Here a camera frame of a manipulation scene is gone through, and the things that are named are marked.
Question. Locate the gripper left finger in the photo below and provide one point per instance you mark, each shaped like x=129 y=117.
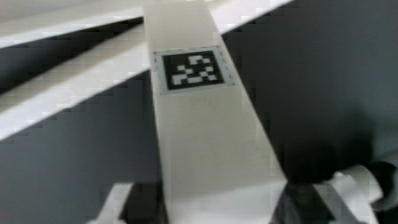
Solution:
x=131 y=205

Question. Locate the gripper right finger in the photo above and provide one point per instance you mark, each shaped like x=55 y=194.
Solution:
x=327 y=204

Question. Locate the white desk leg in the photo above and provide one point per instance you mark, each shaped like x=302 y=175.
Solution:
x=220 y=171

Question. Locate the white desk top tray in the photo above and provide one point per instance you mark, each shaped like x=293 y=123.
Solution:
x=35 y=19

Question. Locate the white L-shaped obstacle fence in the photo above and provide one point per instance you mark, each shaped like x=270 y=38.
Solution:
x=60 y=69

